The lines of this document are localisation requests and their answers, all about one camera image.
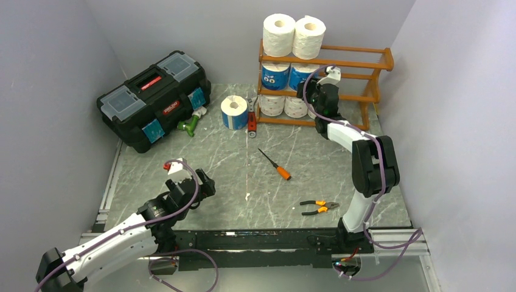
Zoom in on white paper towel roll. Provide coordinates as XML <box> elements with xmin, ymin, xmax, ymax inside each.
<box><xmin>284</xmin><ymin>97</ymin><xmax>308</xmax><ymax>119</ymax></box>
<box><xmin>292</xmin><ymin>15</ymin><xmax>326</xmax><ymax>60</ymax></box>
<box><xmin>262</xmin><ymin>13</ymin><xmax>296</xmax><ymax>57</ymax></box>

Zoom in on blue monster-face roll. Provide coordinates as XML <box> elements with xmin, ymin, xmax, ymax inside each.
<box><xmin>288</xmin><ymin>63</ymin><xmax>319</xmax><ymax>91</ymax></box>

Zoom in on blue paper roll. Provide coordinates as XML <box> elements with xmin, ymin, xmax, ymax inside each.
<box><xmin>261</xmin><ymin>61</ymin><xmax>291</xmax><ymax>91</ymax></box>

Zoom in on white roll with red print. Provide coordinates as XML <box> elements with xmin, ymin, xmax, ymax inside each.
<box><xmin>258</xmin><ymin>95</ymin><xmax>285</xmax><ymax>117</ymax></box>

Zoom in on orange wooden shelf rack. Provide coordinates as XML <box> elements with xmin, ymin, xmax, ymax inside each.
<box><xmin>259</xmin><ymin>43</ymin><xmax>394</xmax><ymax>131</ymax></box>

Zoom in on white dotted roll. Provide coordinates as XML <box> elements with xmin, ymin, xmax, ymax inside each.
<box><xmin>307</xmin><ymin>108</ymin><xmax>316</xmax><ymax>119</ymax></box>

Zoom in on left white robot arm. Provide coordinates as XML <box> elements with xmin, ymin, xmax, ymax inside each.
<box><xmin>35</xmin><ymin>169</ymin><xmax>216</xmax><ymax>291</ymax></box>

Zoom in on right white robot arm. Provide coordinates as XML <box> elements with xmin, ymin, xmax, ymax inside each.
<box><xmin>297</xmin><ymin>80</ymin><xmax>400</xmax><ymax>252</ymax></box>

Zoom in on green small object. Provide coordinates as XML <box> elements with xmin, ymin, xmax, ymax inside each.
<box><xmin>177</xmin><ymin>106</ymin><xmax>207</xmax><ymax>137</ymax></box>

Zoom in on red adjustable wrench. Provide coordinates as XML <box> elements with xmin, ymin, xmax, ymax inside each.
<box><xmin>245</xmin><ymin>97</ymin><xmax>257</xmax><ymax>138</ymax></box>

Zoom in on black orange screwdriver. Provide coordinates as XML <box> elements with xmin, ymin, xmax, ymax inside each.
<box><xmin>258</xmin><ymin>148</ymin><xmax>292</xmax><ymax>181</ymax></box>

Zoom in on black plastic toolbox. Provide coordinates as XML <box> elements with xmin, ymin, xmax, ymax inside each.
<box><xmin>96</xmin><ymin>50</ymin><xmax>211</xmax><ymax>153</ymax></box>

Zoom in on orange black pliers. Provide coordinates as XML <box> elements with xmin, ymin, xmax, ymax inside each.
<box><xmin>299</xmin><ymin>200</ymin><xmax>340</xmax><ymax>216</ymax></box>

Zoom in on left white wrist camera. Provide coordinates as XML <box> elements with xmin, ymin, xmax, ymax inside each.
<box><xmin>163</xmin><ymin>158</ymin><xmax>192</xmax><ymax>183</ymax></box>

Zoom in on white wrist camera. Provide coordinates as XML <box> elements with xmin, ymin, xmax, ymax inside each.
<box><xmin>317</xmin><ymin>66</ymin><xmax>341</xmax><ymax>85</ymax></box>
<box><xmin>163</xmin><ymin>158</ymin><xmax>192</xmax><ymax>183</ymax></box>

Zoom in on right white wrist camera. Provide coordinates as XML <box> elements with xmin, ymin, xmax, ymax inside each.
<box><xmin>317</xmin><ymin>66</ymin><xmax>341</xmax><ymax>85</ymax></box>

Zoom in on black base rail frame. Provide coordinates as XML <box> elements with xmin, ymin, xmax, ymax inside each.
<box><xmin>152</xmin><ymin>228</ymin><xmax>374</xmax><ymax>271</ymax></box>

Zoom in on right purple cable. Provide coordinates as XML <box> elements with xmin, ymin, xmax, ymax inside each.
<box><xmin>302</xmin><ymin>64</ymin><xmax>424</xmax><ymax>282</ymax></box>

